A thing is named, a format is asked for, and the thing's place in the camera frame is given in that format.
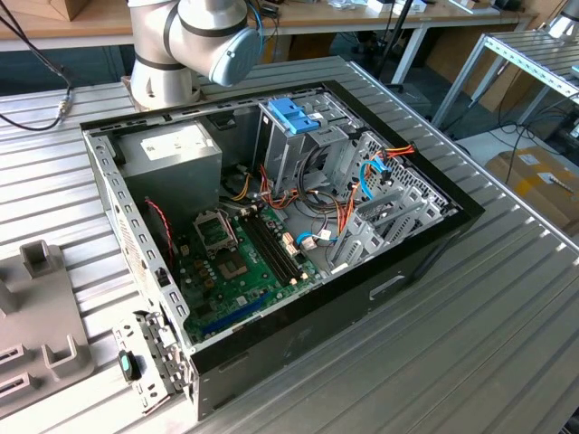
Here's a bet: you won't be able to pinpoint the grey parts rack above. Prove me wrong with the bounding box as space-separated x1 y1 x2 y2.
0 241 96 420

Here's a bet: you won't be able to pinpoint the blue plastic drive bracket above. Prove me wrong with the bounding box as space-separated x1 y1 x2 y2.
267 98 320 136

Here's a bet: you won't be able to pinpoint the cardboard box white label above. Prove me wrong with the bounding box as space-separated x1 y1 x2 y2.
486 146 579 236

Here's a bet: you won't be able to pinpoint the blue expansion slot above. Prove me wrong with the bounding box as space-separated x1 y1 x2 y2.
200 291 274 340

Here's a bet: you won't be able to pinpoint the red black twisted wire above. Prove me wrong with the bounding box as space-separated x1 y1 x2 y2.
143 195 176 272

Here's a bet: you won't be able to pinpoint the grey power supply unit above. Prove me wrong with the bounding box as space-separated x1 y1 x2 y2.
112 119 223 213

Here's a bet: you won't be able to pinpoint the long wooden desk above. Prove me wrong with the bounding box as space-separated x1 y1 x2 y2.
0 0 539 51

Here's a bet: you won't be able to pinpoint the thin wires white plug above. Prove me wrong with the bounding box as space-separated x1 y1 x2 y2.
301 216 338 252

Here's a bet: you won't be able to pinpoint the black cable bundle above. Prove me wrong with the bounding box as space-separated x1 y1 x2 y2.
296 144 338 203

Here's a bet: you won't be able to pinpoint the RAM slot white latches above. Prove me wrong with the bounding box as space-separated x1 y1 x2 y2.
252 205 308 278
242 208 297 285

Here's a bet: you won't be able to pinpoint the blue data wire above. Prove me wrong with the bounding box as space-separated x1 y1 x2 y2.
296 151 393 249

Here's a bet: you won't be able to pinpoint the green motherboard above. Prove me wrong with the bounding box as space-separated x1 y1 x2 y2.
174 205 325 345

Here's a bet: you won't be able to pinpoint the metal socket cover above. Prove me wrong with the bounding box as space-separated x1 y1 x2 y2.
193 209 240 253

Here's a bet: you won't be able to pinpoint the RAM slot black latches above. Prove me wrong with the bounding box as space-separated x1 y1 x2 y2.
238 215 290 288
249 211 301 281

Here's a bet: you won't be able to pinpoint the orange red wire bundle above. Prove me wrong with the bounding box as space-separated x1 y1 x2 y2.
258 163 299 212

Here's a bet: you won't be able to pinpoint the metal drive cage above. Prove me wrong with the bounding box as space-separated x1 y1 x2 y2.
252 88 363 203

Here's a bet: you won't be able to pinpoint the slat table aluminium frame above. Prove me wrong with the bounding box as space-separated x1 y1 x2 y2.
432 31 579 132

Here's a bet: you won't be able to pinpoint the black open PC case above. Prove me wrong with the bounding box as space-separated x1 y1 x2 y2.
79 79 486 421

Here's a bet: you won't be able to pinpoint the orange red disk power wire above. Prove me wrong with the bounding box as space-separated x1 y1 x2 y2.
337 143 416 248

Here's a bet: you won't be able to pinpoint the black cable metal plug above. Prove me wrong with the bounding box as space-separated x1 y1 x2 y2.
0 8 76 132

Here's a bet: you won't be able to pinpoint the metal disk bay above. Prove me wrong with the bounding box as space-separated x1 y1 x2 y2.
327 129 459 277

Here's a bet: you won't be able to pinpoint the black teal case latch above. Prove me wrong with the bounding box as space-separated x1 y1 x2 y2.
117 349 142 384

